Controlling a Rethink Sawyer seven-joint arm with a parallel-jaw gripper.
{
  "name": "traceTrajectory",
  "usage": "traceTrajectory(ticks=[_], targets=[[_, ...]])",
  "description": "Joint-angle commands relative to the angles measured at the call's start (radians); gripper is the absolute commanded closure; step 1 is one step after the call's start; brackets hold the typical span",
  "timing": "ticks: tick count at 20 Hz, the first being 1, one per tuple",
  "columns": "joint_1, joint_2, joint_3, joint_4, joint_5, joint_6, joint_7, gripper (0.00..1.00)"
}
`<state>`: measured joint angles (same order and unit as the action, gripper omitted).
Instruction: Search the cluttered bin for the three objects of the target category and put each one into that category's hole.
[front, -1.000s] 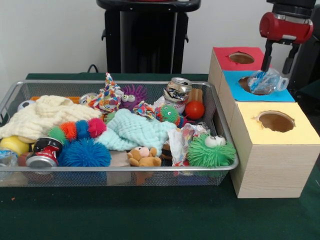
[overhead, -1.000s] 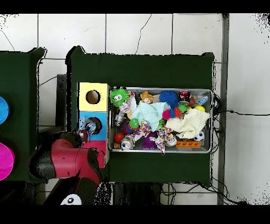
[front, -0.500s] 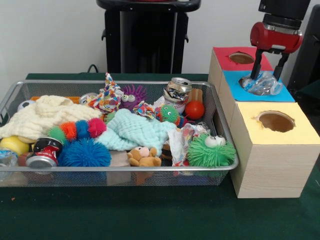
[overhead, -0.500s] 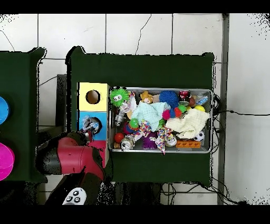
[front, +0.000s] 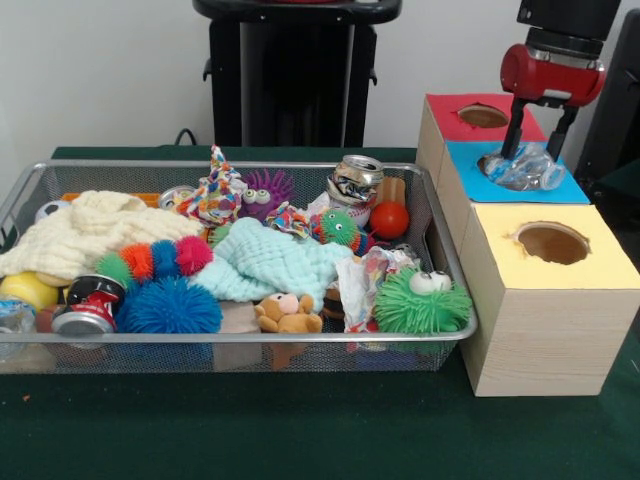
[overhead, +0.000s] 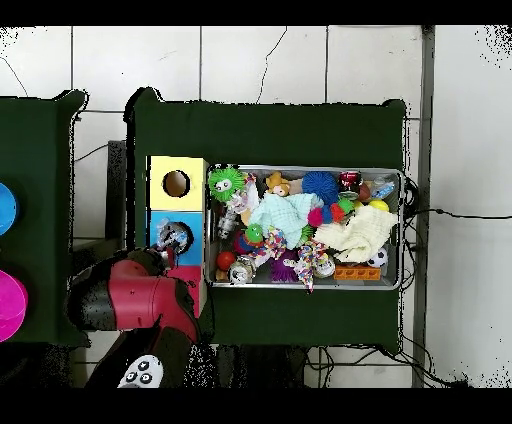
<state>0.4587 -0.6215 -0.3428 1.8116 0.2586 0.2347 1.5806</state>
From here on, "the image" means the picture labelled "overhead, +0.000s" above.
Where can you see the dark green table cloth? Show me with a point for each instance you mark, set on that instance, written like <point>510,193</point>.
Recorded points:
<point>36,140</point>
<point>264,132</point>

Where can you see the cream knitted cloth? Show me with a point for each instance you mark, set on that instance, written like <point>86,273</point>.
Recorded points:
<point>360,234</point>

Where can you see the green spiky toy with eyes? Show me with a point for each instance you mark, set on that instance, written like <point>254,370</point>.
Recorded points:
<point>230,178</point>

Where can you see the blue bowl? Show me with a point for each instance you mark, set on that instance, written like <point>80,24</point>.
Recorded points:
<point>7,210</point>

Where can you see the crushed red black can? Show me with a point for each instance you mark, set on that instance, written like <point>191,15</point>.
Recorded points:
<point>350,182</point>

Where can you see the purple spiky toy with eyes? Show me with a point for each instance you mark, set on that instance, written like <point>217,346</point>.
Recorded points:
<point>282,266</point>

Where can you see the blue spiky ball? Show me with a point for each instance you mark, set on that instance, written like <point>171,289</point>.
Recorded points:
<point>320,186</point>

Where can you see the multicolour spiky caterpillar toy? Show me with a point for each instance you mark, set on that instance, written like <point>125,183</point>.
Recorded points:
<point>326,214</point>

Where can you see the brown teddy bear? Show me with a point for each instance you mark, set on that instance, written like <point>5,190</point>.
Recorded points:
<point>276,184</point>

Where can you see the wooden box with three holes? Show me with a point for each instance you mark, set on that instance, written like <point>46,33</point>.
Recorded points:
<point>158,200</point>

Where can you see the pink bowl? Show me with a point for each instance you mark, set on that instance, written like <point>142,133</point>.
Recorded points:
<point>12,304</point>

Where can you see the silver mesh bin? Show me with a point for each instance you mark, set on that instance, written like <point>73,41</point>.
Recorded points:
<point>360,283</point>

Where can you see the mint knitted cloth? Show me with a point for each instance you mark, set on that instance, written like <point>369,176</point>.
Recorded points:
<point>284,212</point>

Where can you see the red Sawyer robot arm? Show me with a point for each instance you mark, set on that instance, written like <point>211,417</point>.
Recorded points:
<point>140,296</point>

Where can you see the crushed silver can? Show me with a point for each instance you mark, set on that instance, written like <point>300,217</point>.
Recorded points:
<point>241,272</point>

